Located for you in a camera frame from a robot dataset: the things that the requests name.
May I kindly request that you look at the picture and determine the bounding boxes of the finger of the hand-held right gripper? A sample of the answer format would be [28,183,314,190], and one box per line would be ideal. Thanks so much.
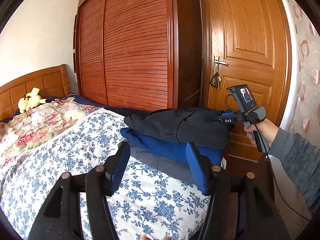
[217,113,237,125]

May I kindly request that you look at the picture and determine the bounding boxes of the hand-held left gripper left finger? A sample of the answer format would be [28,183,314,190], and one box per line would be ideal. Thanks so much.
[28,142,131,240]

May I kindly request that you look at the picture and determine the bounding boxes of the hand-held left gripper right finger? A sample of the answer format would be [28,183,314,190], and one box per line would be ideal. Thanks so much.
[185,142,292,240]

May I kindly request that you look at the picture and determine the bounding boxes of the black double-breasted coat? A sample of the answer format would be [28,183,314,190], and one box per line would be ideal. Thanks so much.
[124,107,234,150]

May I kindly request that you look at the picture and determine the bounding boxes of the person's right forearm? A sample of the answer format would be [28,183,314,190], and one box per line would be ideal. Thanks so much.
[269,127,320,213]

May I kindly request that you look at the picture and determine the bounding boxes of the person's right hand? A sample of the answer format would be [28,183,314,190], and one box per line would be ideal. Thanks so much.
[244,118,280,148]

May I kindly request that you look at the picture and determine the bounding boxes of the person's left hand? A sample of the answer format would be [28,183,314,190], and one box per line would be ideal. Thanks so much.
[140,234,171,240]

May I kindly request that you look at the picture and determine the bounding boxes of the dark hanging key tag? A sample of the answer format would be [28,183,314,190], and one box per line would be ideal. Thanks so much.
[210,72,222,90]

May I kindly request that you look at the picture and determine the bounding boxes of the folded grey garment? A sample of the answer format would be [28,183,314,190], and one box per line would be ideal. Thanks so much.
[117,140,227,185]

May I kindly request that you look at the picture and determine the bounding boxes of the folded blue garment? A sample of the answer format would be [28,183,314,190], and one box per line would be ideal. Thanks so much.
[120,127,224,167]

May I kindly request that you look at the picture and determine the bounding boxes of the bed with floral bedspread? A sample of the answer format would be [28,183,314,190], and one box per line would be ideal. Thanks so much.
[0,110,213,240]

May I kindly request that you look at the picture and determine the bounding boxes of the wooden door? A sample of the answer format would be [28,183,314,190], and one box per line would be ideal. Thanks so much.
[199,0,293,163]

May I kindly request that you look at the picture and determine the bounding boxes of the pink floral quilt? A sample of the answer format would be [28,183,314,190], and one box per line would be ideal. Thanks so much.
[0,97,104,167]

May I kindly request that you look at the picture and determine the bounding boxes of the yellow plush toy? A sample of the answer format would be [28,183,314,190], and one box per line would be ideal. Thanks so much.
[18,87,47,113]

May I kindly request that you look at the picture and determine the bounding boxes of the wooden louvered wardrobe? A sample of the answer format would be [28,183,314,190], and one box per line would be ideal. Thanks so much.
[73,0,203,113]

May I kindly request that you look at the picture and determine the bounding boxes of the wooden bed headboard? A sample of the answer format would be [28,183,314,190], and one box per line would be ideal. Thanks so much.
[0,64,71,124]

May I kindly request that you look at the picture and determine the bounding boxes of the dark open side shelf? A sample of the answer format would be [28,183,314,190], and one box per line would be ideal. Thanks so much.
[73,14,78,74]

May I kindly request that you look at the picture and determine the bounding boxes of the brass door handle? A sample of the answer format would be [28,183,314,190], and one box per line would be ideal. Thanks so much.
[213,55,228,77]

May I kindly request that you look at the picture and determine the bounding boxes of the black cable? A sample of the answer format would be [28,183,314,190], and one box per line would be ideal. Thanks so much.
[224,94,310,222]

